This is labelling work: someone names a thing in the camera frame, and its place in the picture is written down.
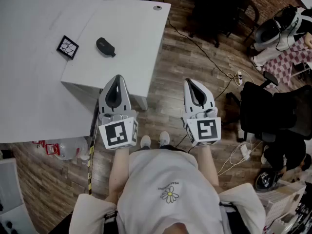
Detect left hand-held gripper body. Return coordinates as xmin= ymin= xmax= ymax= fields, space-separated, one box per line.
xmin=97 ymin=109 xmax=139 ymax=151

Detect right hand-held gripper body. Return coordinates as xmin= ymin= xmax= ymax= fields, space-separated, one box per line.
xmin=180 ymin=107 xmax=222 ymax=147

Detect black oblong case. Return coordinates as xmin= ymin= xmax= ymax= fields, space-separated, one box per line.
xmin=96 ymin=37 xmax=117 ymax=58

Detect person's right forearm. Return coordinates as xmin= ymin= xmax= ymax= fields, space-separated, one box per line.
xmin=195 ymin=144 xmax=220 ymax=193

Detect person's left forearm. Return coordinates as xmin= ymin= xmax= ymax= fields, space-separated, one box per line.
xmin=108 ymin=147 xmax=132 ymax=202

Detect white shoe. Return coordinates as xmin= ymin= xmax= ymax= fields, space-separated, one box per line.
xmin=140 ymin=135 xmax=152 ymax=149
xmin=158 ymin=130 xmax=171 ymax=147

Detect black trousers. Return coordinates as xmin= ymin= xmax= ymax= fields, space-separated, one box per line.
xmin=136 ymin=144 xmax=189 ymax=154

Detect yellow black striped bar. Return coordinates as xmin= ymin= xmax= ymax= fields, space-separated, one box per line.
xmin=87 ymin=101 xmax=99 ymax=195

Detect clear plastic bag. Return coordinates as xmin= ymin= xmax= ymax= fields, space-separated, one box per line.
xmin=58 ymin=136 xmax=90 ymax=161

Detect white daisy print t-shirt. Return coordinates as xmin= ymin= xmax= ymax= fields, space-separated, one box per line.
xmin=69 ymin=149 xmax=267 ymax=234

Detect black office chair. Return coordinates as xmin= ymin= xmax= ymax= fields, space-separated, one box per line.
xmin=189 ymin=0 xmax=260 ymax=48
xmin=225 ymin=71 xmax=312 ymax=142

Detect black framed branch picture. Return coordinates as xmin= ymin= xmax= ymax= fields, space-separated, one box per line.
xmin=56 ymin=35 xmax=79 ymax=61

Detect black round bag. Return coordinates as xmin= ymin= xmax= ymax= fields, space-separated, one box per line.
xmin=255 ymin=168 xmax=279 ymax=192

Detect pink checkered cloth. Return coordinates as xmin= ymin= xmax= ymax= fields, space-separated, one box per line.
xmin=262 ymin=37 xmax=312 ymax=88

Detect white lattice crate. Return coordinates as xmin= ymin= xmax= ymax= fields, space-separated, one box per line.
xmin=257 ymin=179 xmax=308 ymax=230

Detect white power cable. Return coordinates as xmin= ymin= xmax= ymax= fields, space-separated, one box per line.
xmin=216 ymin=140 xmax=263 ymax=177

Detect long black floor cable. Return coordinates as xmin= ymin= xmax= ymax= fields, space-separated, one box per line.
xmin=160 ymin=0 xmax=241 ymax=101

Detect black white shoulder strap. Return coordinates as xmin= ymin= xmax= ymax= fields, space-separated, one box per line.
xmin=103 ymin=210 xmax=119 ymax=234
xmin=218 ymin=200 xmax=247 ymax=234

